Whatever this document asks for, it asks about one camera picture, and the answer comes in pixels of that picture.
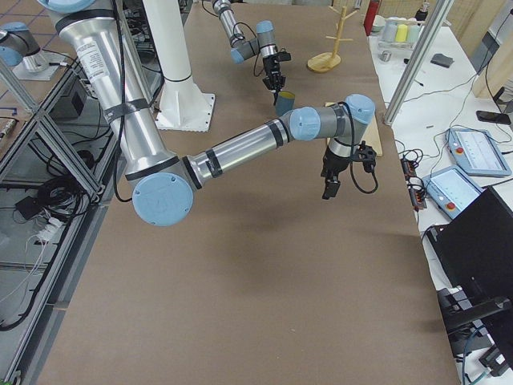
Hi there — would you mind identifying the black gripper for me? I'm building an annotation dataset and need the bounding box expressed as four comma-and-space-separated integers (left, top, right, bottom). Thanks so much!
262, 50, 291, 91
321, 140, 376, 200

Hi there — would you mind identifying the dark teal yellow-lined cup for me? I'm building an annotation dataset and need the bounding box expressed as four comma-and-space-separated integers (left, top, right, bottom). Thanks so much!
274, 91, 296, 116

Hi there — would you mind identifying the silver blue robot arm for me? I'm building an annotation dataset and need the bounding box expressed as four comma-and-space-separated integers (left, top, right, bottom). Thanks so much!
44, 1, 375, 226
201, 0, 292, 99

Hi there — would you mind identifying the wooden cup storage rack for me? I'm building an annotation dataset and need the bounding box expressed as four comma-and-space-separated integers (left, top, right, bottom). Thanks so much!
307, 6, 357, 73

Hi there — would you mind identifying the yellow cup on tray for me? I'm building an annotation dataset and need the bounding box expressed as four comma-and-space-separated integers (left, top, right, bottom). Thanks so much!
394, 24, 408, 43

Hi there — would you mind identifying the bamboo cutting board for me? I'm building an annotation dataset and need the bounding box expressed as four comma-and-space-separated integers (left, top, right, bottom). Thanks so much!
328, 95, 382, 157

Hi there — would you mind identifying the near teach pendant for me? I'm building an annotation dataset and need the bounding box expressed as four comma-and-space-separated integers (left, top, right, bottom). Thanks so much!
422, 166, 483, 219

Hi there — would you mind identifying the teach pendant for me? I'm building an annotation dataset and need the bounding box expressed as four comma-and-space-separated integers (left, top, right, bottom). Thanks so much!
447, 128, 512, 177
422, 166, 483, 219

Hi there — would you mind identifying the red bottle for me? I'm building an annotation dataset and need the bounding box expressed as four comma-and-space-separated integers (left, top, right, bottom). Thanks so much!
363, 0, 380, 36

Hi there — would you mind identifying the far teach pendant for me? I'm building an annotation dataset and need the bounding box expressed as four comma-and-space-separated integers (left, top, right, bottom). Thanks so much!
447, 128, 512, 177

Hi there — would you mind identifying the black computer monitor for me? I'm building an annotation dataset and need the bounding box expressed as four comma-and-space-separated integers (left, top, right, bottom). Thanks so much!
426, 188, 512, 300

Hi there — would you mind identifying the black smartphone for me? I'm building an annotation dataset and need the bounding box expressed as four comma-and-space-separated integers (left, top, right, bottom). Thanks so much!
476, 110, 511, 125

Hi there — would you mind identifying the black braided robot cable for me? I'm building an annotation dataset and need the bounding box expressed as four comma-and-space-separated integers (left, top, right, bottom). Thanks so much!
338, 102, 380, 195

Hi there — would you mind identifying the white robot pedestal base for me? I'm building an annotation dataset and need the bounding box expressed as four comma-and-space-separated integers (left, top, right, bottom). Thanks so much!
143, 0, 215, 132

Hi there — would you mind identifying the aluminium frame post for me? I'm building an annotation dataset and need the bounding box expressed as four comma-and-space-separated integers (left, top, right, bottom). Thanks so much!
384, 0, 454, 126

